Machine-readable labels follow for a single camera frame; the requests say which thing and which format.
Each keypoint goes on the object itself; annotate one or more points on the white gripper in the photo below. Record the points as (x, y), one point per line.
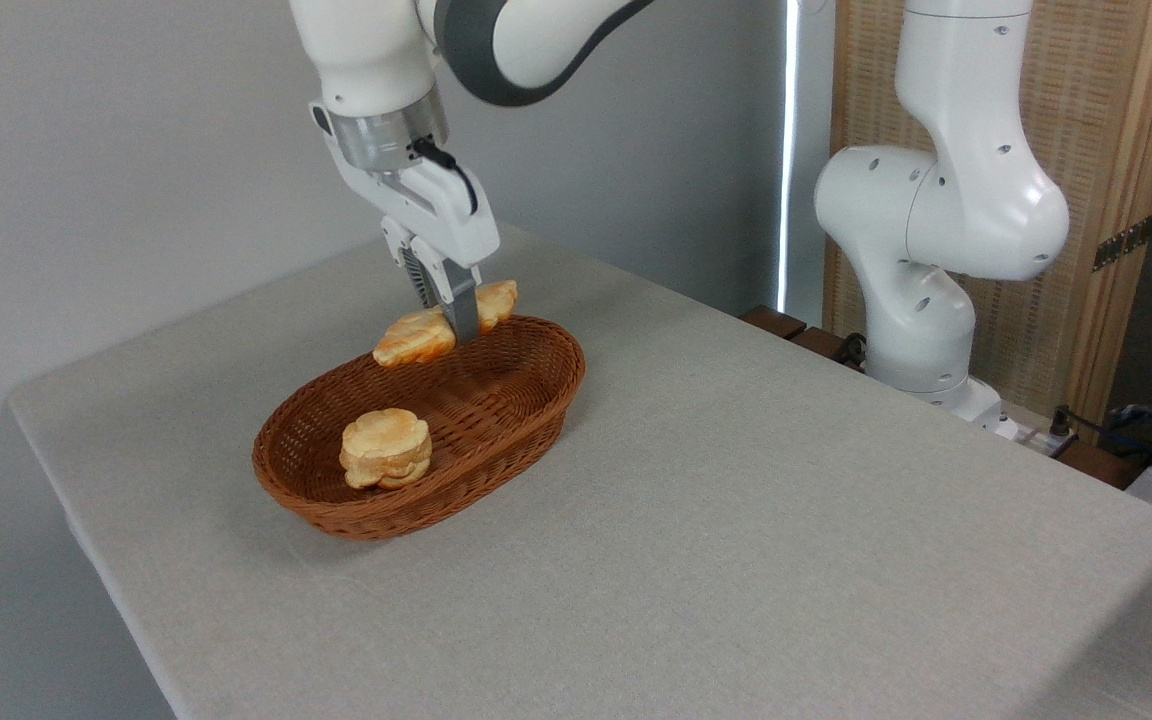
(446, 220)

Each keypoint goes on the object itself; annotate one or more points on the long braided bread loaf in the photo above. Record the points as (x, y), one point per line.
(411, 340)

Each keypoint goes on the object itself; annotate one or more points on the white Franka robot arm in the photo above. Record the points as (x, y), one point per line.
(946, 200)

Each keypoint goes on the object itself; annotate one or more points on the black plug at robot base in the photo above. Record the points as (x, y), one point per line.
(850, 350)

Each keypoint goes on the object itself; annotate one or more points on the brown wicker oval basket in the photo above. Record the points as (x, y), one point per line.
(496, 420)

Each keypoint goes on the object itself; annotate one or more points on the round flower-shaped bread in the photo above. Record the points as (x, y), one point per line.
(386, 445)

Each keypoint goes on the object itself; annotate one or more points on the silver metal wrist flange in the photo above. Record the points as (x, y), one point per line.
(376, 135)

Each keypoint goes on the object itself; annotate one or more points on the vertical white light strip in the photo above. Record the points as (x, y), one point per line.
(788, 150)

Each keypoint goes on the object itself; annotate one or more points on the grey tablecloth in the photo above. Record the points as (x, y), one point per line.
(836, 550)

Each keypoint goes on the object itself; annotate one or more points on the wooden rattan screen panel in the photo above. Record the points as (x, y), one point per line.
(1086, 120)

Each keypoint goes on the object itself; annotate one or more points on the metal door hinge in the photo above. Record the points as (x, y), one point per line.
(1124, 243)

